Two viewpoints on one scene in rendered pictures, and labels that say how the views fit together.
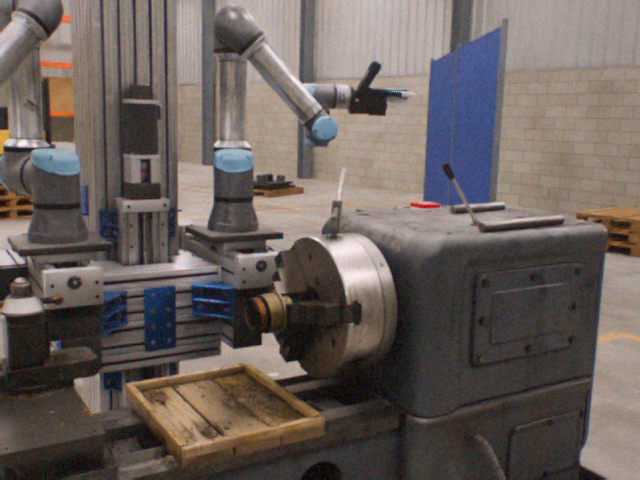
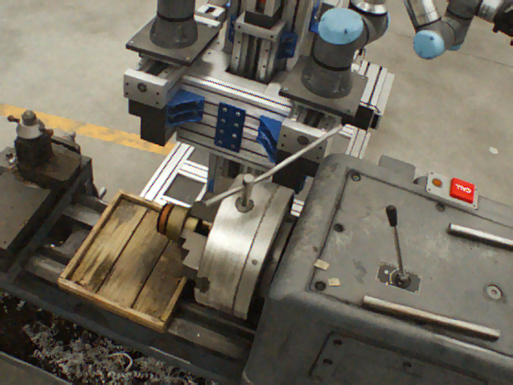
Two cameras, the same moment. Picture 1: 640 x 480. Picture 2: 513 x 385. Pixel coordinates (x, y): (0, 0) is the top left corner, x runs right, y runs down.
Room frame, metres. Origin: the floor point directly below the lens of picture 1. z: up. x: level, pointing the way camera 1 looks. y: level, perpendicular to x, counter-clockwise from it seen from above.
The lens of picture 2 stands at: (0.93, -0.61, 2.15)
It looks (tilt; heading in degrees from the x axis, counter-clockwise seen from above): 46 degrees down; 41
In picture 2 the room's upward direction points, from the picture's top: 12 degrees clockwise
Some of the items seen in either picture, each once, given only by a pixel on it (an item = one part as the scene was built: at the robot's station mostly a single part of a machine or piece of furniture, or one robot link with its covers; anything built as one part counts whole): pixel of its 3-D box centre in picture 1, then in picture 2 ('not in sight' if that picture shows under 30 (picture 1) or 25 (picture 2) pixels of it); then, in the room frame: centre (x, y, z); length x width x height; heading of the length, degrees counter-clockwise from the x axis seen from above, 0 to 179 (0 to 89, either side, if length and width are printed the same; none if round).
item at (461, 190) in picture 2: (425, 206); (462, 191); (1.99, -0.30, 1.26); 0.06 x 0.06 x 0.02; 31
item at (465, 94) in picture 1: (453, 149); not in sight; (8.25, -1.51, 1.18); 4.12 x 0.80 x 2.35; 0
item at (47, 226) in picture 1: (57, 220); (174, 22); (1.85, 0.68, 1.21); 0.15 x 0.15 x 0.10
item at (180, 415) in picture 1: (220, 408); (138, 256); (1.43, 0.20, 0.89); 0.36 x 0.30 x 0.04; 31
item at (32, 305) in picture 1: (22, 303); (30, 125); (1.30, 0.55, 1.13); 0.08 x 0.08 x 0.03
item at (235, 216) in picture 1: (233, 212); (329, 69); (2.10, 0.25, 1.21); 0.15 x 0.15 x 0.10
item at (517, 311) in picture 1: (458, 293); (404, 300); (1.79, -0.36, 1.06); 0.59 x 0.48 x 0.39; 121
